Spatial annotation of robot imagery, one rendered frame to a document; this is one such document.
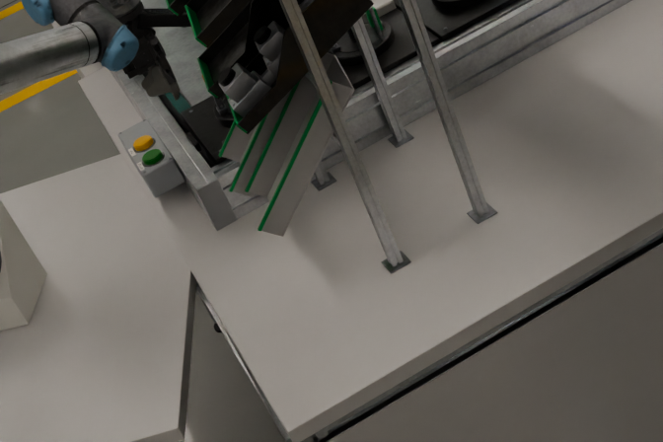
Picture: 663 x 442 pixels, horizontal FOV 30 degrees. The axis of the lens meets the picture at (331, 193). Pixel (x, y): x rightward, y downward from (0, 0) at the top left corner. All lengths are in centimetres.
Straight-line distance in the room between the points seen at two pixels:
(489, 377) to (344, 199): 48
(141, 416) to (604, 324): 76
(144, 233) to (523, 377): 83
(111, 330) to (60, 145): 268
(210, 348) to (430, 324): 164
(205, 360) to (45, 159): 159
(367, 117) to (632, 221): 60
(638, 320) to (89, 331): 96
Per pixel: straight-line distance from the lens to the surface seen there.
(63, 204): 268
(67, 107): 513
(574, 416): 215
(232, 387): 336
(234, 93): 192
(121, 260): 240
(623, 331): 210
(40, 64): 203
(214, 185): 230
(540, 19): 247
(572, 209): 206
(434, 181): 223
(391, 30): 247
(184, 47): 292
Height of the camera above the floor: 212
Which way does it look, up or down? 33 degrees down
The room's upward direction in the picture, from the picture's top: 24 degrees counter-clockwise
